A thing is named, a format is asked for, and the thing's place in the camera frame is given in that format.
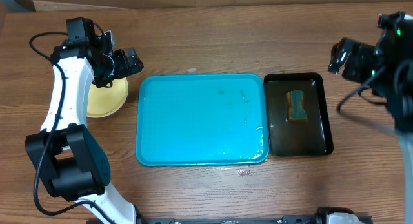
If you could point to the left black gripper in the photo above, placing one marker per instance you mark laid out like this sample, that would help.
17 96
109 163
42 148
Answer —
125 68

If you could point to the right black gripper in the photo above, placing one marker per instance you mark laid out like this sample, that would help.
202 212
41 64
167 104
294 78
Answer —
342 57

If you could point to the yellow-green plate with ketchup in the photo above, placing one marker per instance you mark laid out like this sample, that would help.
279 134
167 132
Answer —
104 101

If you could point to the green and yellow sponge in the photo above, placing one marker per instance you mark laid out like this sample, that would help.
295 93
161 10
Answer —
295 110

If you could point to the turquoise plastic tray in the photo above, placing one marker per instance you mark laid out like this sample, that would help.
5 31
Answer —
201 119

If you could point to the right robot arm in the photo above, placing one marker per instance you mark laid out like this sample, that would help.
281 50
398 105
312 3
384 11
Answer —
386 69

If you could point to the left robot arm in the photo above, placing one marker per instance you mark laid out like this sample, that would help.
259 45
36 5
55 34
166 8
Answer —
72 170

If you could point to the black water tray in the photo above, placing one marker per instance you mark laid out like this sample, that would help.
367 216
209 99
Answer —
311 137

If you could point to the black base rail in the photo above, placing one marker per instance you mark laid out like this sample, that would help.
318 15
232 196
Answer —
323 215

